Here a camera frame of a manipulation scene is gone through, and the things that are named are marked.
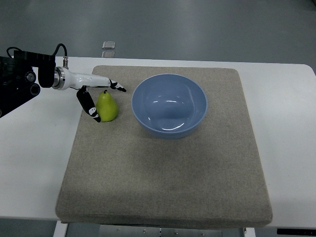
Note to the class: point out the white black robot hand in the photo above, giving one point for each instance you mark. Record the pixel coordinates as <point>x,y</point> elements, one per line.
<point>64,79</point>

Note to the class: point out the green pear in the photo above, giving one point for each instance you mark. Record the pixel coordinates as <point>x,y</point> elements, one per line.
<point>106,106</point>

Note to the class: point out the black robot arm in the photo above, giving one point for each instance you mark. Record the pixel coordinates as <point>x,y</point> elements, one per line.
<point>22,76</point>

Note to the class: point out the blue bowl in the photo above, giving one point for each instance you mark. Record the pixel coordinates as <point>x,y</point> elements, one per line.
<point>169,106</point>

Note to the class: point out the clear floor plate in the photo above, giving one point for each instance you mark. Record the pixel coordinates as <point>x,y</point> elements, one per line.
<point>108,49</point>

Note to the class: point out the beige felt mat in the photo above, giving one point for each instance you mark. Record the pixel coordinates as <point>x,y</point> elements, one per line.
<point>119,174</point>

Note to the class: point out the black label plate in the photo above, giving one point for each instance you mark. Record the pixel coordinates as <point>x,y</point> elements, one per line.
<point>297,232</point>

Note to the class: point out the metal table frame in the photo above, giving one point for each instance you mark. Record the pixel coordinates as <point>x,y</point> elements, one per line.
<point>125,231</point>

